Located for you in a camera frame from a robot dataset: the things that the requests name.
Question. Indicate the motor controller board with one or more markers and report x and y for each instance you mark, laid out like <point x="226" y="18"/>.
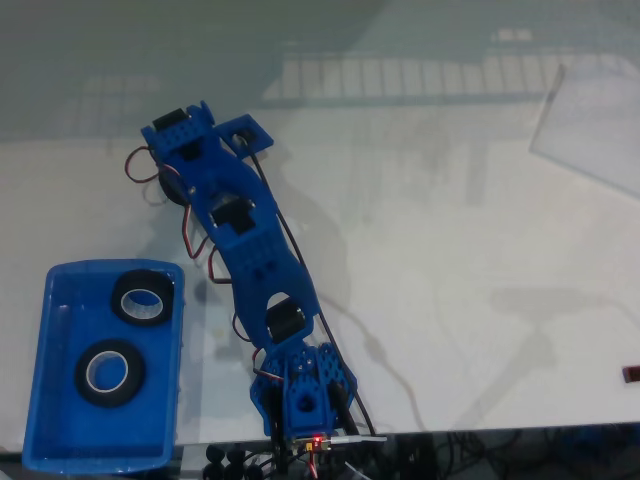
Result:
<point x="315" y="444"/>

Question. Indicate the black tape roll printed core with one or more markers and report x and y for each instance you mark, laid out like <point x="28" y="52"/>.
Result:
<point x="142" y="277"/>

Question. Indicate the small brown object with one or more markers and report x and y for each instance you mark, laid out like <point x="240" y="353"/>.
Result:
<point x="631" y="375"/>

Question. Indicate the black clamp knob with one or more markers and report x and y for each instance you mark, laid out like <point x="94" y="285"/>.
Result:
<point x="235" y="457"/>
<point x="214" y="452"/>

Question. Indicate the clear acrylic sheet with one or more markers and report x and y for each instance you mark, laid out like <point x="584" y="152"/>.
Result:
<point x="590" y="130"/>

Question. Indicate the black tape roll white core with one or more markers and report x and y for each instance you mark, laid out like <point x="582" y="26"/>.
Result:
<point x="82" y="380"/>
<point x="170" y="190"/>

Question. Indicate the blue plastic bin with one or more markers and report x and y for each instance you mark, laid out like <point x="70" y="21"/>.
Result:
<point x="50" y="440"/>

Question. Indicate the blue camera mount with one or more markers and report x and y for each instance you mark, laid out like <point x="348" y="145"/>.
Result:
<point x="260" y="140"/>

